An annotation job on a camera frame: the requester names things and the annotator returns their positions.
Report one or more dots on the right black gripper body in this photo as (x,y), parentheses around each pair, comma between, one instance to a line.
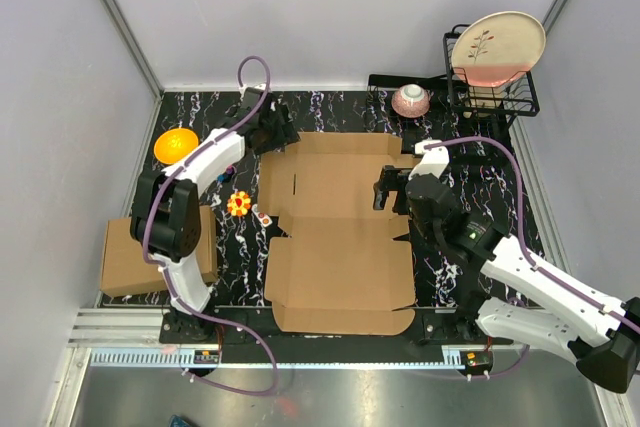
(393,179)

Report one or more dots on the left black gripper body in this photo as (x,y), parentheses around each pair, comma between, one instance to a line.
(277,135)

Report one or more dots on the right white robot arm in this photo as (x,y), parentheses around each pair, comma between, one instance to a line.
(597,333)

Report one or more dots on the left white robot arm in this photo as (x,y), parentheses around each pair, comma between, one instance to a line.
(165,217)

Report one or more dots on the rainbow plush flower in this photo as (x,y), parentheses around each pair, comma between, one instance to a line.
(227,175)

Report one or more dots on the pink patterned bowl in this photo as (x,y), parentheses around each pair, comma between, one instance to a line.
(411,101)

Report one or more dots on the orange plush flower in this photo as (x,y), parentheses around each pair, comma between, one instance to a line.
(239,204)

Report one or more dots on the orange bowl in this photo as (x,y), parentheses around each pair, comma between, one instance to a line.
(174,144)

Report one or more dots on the cream pink plate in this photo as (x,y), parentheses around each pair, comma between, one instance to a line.
(498,49)

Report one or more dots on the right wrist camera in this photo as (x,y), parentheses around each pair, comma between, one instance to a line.
(433,160)

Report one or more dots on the black wire dish rack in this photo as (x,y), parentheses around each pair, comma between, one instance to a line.
(456,108)

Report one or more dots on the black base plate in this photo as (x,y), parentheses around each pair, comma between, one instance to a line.
(416,326)

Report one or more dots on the aluminium rail frame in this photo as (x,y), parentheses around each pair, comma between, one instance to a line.
(123,376)

